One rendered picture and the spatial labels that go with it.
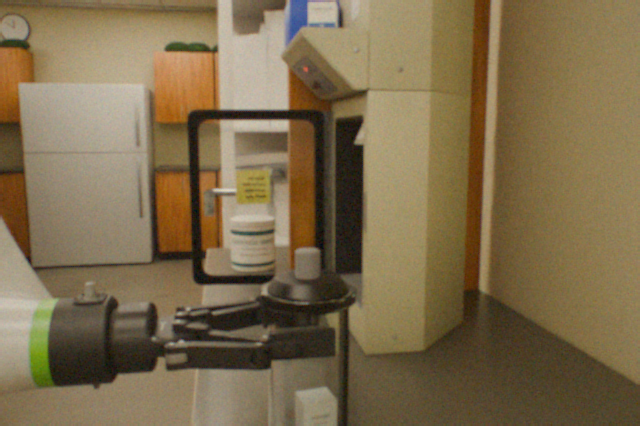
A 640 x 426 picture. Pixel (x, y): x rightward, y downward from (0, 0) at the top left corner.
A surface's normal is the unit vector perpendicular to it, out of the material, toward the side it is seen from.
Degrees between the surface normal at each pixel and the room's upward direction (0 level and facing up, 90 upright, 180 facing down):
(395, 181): 90
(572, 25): 90
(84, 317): 42
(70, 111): 90
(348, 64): 90
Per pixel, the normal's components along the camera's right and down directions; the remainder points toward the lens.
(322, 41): 0.18, 0.14
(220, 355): -0.06, 0.15
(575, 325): -0.98, 0.03
